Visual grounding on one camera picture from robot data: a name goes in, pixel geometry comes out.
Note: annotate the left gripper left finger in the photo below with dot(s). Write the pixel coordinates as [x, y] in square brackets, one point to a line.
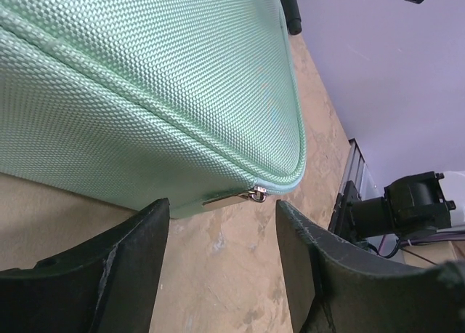
[106, 284]

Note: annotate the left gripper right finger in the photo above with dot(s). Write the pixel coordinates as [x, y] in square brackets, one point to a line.
[335, 286]

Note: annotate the mint green medicine case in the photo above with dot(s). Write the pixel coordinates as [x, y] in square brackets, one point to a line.
[130, 101]

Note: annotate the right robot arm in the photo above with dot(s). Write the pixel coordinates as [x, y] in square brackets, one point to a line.
[407, 92]

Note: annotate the black microphone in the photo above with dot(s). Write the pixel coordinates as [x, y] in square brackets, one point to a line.
[292, 16]

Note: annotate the black base frame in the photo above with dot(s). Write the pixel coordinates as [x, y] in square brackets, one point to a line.
[341, 223]

